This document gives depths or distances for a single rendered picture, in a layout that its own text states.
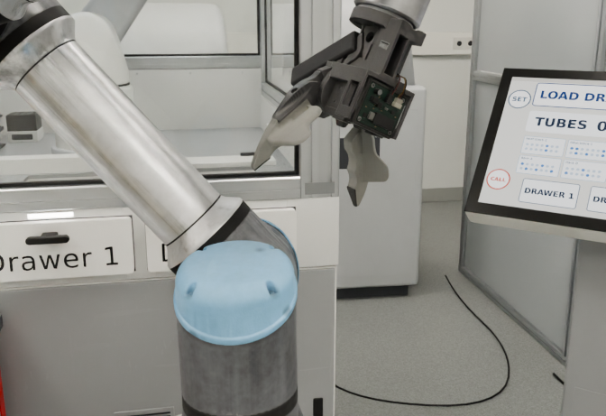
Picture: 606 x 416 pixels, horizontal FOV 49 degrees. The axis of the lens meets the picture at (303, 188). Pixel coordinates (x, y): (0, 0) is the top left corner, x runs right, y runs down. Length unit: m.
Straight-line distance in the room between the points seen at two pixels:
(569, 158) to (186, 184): 0.72
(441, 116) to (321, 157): 3.57
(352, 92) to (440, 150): 4.21
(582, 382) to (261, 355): 0.87
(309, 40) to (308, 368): 0.68
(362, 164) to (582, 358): 0.74
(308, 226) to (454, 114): 3.61
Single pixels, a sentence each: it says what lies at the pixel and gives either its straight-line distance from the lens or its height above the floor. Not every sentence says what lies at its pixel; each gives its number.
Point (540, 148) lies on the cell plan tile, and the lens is 1.25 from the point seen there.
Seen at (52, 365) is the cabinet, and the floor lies 0.63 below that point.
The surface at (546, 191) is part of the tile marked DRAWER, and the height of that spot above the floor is 1.01.
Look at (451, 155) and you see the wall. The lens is 4.93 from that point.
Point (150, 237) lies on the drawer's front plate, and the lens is 1.30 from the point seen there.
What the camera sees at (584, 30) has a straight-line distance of 2.63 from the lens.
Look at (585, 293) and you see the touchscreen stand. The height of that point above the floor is 0.81.
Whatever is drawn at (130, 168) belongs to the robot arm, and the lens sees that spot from 0.74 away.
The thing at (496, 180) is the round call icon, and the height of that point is 1.01.
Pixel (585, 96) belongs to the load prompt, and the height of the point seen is 1.16.
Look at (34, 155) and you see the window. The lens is 1.32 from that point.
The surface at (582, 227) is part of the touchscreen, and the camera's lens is 1.17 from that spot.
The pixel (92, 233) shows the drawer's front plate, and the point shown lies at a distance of 1.31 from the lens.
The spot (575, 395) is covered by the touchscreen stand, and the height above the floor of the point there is 0.60.
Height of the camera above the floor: 1.29
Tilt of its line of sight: 14 degrees down
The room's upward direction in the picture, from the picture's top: straight up
